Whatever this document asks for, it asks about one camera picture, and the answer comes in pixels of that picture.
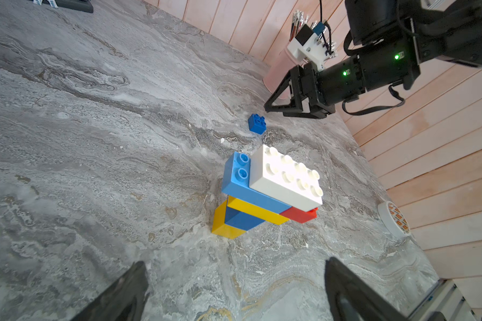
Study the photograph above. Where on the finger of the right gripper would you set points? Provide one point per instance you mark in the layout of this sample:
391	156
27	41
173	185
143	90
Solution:
315	114
291	82

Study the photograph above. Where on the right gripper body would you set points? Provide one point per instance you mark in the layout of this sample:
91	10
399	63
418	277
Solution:
387	65

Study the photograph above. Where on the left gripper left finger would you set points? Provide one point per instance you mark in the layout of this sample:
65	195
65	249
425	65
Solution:
124	299

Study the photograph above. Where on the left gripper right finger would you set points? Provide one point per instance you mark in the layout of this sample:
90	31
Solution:
350	298

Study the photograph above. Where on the small blue lego brick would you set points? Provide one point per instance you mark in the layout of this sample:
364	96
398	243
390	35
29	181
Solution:
257	124

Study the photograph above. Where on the white lego plate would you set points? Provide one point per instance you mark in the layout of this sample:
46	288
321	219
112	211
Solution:
284	179

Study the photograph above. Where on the red lego brick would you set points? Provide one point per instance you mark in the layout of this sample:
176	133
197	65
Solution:
300	216

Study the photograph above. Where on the yellow long lego brick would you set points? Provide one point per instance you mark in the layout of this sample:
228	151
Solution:
255	211

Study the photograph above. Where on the yellow square lego brick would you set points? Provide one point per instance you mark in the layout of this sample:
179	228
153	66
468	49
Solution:
219	227

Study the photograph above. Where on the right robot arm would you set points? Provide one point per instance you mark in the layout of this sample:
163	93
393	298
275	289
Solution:
454	35

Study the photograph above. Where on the pink pencil cup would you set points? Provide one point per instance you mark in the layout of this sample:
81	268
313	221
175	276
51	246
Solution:
285	61

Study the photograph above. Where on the bundle of pencils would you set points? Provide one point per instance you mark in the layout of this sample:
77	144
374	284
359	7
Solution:
298	20

